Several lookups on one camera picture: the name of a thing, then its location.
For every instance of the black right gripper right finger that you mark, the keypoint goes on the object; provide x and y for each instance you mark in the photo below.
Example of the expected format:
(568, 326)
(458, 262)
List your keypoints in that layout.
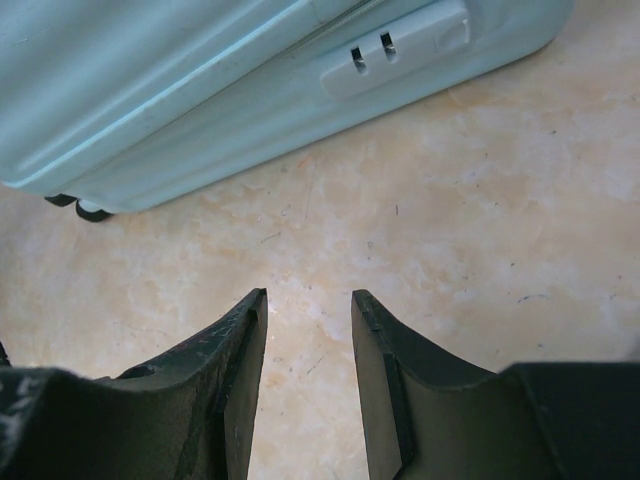
(428, 414)

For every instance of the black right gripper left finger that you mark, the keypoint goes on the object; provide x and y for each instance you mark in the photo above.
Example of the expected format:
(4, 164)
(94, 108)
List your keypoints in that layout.
(187, 413)

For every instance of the light teal hardshell suitcase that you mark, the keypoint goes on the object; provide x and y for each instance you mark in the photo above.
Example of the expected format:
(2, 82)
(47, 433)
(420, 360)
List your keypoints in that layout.
(120, 106)

